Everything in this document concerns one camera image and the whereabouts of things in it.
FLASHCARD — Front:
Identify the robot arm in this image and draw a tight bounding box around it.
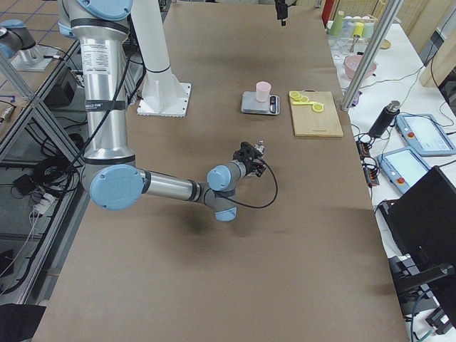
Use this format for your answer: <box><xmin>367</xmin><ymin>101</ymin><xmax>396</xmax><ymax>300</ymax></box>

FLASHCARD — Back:
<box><xmin>58</xmin><ymin>1</ymin><xmax>268</xmax><ymax>222</ymax></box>
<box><xmin>1</xmin><ymin>19</ymin><xmax>36</xmax><ymax>58</ymax></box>

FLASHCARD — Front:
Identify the black thermos bottle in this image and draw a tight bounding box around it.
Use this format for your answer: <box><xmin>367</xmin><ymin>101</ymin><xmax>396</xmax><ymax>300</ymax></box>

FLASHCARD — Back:
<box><xmin>368</xmin><ymin>100</ymin><xmax>400</xmax><ymax>138</ymax></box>

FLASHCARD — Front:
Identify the blue teach pendant far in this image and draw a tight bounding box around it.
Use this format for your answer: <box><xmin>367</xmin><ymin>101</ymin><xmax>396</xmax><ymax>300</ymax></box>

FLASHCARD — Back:
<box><xmin>395</xmin><ymin>114</ymin><xmax>455</xmax><ymax>157</ymax></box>

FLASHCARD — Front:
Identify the clear glass sauce bottle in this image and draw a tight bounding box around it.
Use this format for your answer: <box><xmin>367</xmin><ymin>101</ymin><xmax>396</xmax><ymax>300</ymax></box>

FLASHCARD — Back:
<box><xmin>254</xmin><ymin>140</ymin><xmax>266</xmax><ymax>157</ymax></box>

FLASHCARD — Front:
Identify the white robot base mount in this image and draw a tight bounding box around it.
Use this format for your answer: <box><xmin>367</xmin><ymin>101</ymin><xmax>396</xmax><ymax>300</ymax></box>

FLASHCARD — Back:
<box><xmin>131</xmin><ymin>0</ymin><xmax>192</xmax><ymax>118</ymax></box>

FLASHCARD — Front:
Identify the aluminium frame post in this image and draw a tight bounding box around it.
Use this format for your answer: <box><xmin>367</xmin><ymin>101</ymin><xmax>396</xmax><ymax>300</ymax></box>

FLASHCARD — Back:
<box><xmin>341</xmin><ymin>0</ymin><xmax>403</xmax><ymax>112</ymax></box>

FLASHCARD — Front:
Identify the blue teach pendant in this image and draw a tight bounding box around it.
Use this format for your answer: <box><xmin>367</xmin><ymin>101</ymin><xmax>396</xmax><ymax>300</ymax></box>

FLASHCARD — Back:
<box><xmin>377</xmin><ymin>147</ymin><xmax>431</xmax><ymax>194</ymax></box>
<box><xmin>395</xmin><ymin>114</ymin><xmax>455</xmax><ymax>157</ymax></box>

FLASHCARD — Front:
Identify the blue teach pendant near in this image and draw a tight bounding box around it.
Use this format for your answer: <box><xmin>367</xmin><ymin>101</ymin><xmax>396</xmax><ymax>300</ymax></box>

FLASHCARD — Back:
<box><xmin>377</xmin><ymin>147</ymin><xmax>431</xmax><ymax>194</ymax></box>

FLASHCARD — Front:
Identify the pink bowl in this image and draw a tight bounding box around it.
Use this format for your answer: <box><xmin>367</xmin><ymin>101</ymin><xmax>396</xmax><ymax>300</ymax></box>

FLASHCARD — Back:
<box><xmin>343</xmin><ymin>55</ymin><xmax>378</xmax><ymax>80</ymax></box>

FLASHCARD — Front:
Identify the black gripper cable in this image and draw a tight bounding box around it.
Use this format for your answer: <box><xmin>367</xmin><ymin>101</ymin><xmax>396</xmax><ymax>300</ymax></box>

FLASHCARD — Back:
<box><xmin>213</xmin><ymin>158</ymin><xmax>279</xmax><ymax>209</ymax></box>

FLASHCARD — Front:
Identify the lemon slice middle stack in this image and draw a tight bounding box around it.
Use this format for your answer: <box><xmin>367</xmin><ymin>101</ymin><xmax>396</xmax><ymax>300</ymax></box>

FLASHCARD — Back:
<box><xmin>296</xmin><ymin>94</ymin><xmax>308</xmax><ymax>102</ymax></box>

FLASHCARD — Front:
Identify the silver kitchen scale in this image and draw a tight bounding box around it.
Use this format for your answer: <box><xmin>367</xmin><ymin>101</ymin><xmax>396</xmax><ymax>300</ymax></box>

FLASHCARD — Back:
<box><xmin>241</xmin><ymin>91</ymin><xmax>280</xmax><ymax>115</ymax></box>

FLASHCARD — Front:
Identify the black overhead camera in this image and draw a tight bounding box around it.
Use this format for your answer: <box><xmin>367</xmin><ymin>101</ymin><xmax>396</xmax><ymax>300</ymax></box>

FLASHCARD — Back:
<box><xmin>274</xmin><ymin>0</ymin><xmax>289</xmax><ymax>26</ymax></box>

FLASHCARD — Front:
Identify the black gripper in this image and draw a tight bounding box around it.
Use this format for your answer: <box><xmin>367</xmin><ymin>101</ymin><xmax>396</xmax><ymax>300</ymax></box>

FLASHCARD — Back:
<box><xmin>233</xmin><ymin>142</ymin><xmax>266</xmax><ymax>177</ymax></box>

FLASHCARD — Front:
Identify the pink cup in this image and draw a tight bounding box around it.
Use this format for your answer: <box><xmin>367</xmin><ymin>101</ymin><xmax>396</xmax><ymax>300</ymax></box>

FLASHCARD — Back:
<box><xmin>255</xmin><ymin>81</ymin><xmax>271</xmax><ymax>103</ymax></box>

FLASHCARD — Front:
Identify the green cup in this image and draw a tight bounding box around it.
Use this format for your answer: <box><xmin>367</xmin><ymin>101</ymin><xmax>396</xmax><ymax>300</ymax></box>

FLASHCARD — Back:
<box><xmin>327</xmin><ymin>11</ymin><xmax>345</xmax><ymax>37</ymax></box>

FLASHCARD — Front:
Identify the wooden cutting board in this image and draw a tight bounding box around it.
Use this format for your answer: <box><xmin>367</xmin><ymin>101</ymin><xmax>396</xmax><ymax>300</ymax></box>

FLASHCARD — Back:
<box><xmin>289</xmin><ymin>90</ymin><xmax>343</xmax><ymax>138</ymax></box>

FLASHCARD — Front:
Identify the yellow plastic knife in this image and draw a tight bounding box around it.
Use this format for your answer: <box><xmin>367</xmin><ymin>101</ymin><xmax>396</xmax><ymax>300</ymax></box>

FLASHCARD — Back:
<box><xmin>291</xmin><ymin>101</ymin><xmax>324</xmax><ymax>106</ymax></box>

